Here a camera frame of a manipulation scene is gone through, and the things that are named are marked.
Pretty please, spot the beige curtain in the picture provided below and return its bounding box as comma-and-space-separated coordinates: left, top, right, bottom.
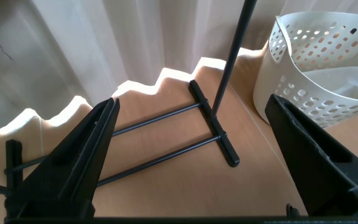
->
0, 0, 358, 130

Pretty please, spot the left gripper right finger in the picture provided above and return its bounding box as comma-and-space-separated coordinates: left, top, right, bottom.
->
264, 92, 358, 217

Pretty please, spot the black clothes rack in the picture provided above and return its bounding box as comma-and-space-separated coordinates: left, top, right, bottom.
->
0, 0, 259, 197

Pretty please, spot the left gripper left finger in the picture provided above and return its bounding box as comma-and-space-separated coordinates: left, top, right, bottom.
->
4, 97, 122, 219

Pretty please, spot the white laundry basket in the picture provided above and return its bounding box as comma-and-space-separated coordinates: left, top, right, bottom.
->
252, 11, 358, 129

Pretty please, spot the white garment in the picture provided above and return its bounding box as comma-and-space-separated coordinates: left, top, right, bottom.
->
302, 52, 358, 103

